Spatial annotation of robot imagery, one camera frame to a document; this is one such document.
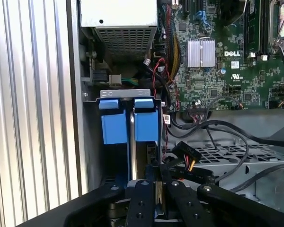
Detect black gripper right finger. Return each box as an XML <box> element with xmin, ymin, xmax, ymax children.
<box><xmin>160</xmin><ymin>165</ymin><xmax>284</xmax><ymax>227</ymax></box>

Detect grey metal disk bay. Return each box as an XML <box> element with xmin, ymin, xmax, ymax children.
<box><xmin>81</xmin><ymin>88</ymin><xmax>284</xmax><ymax>199</ymax></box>

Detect dark grey PC case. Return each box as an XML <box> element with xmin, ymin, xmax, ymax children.
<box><xmin>66</xmin><ymin>0</ymin><xmax>284</xmax><ymax>199</ymax></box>

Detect black disk power wire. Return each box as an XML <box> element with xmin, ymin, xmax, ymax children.
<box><xmin>153</xmin><ymin>140</ymin><xmax>215</xmax><ymax>187</ymax></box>

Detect white plug green wires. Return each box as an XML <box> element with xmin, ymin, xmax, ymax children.
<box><xmin>108</xmin><ymin>74</ymin><xmax>140</xmax><ymax>86</ymax></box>

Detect black RAM slot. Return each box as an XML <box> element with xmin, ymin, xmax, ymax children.
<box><xmin>260</xmin><ymin>0</ymin><xmax>271</xmax><ymax>61</ymax></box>
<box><xmin>243</xmin><ymin>0</ymin><xmax>260</xmax><ymax>60</ymax></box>

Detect blue empty disk carrier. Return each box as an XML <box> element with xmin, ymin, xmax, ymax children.
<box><xmin>98</xmin><ymin>97</ymin><xmax>155</xmax><ymax>110</ymax></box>

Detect red and black wire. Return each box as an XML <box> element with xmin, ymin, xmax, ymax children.
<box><xmin>152</xmin><ymin>58</ymin><xmax>180</xmax><ymax>112</ymax></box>

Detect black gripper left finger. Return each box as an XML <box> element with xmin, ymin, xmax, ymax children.
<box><xmin>14</xmin><ymin>165</ymin><xmax>154</xmax><ymax>227</ymax></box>

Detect hard disk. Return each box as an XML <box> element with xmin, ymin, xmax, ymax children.
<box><xmin>101</xmin><ymin>111</ymin><xmax>160</xmax><ymax>145</ymax></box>

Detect thick black cable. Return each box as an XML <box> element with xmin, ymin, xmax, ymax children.
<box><xmin>203</xmin><ymin>120</ymin><xmax>284</xmax><ymax>148</ymax></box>

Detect black disk data wire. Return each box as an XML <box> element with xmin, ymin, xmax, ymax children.
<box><xmin>167</xmin><ymin>119</ymin><xmax>250</xmax><ymax>190</ymax></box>

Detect braided power wire bundle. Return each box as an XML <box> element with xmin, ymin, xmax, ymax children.
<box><xmin>160</xmin><ymin>2</ymin><xmax>182</xmax><ymax>81</ymax></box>

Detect green motherboard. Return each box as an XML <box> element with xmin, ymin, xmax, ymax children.
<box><xmin>156</xmin><ymin>0</ymin><xmax>284</xmax><ymax>111</ymax></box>

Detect silver chipset heatsink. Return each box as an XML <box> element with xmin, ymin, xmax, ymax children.
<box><xmin>186</xmin><ymin>39</ymin><xmax>216</xmax><ymax>69</ymax></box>

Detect silver power supply unit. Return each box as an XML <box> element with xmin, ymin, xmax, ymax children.
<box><xmin>80</xmin><ymin>0</ymin><xmax>159</xmax><ymax>62</ymax></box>

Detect black flat connector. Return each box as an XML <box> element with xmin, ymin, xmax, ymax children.
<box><xmin>186</xmin><ymin>105</ymin><xmax>209</xmax><ymax>119</ymax></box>

